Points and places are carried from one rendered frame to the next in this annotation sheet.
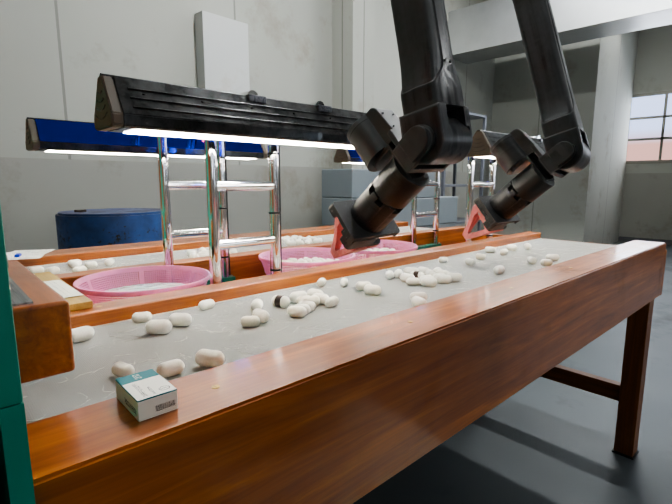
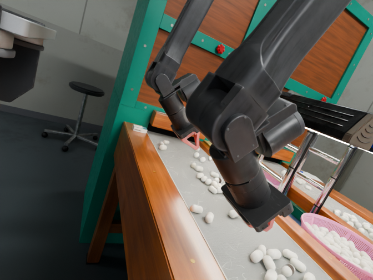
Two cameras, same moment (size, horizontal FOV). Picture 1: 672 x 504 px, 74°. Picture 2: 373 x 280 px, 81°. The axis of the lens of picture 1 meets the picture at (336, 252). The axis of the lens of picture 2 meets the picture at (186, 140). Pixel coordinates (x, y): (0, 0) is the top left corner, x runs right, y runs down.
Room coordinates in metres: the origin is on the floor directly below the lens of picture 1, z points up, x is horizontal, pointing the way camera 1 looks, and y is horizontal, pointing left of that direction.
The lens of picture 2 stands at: (0.86, -0.67, 1.04)
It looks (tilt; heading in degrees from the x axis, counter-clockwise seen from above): 14 degrees down; 106
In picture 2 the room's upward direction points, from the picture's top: 21 degrees clockwise
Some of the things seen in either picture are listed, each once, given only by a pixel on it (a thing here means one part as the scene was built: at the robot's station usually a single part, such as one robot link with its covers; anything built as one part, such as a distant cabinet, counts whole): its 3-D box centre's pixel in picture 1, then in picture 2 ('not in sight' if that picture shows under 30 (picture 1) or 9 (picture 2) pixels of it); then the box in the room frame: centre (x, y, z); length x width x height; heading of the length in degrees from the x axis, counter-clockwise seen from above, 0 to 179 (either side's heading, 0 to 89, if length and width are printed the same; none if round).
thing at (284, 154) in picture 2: not in sight; (273, 151); (1.00, 0.83, 0.83); 0.30 x 0.06 x 0.07; 43
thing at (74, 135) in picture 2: not in sight; (77, 114); (-0.89, 1.14, 0.32); 0.60 x 0.57 x 0.63; 139
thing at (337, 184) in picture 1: (391, 230); not in sight; (3.98, -0.49, 0.54); 1.07 x 0.71 x 1.07; 136
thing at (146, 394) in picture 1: (146, 393); (139, 129); (0.39, 0.18, 0.77); 0.06 x 0.04 x 0.02; 43
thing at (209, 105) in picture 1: (286, 121); (266, 99); (0.84, 0.09, 1.08); 0.62 x 0.08 x 0.07; 133
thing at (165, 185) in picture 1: (181, 208); (328, 171); (1.19, 0.41, 0.90); 0.20 x 0.19 x 0.45; 133
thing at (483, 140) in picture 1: (527, 148); not in sight; (1.49, -0.62, 1.08); 0.62 x 0.08 x 0.07; 133
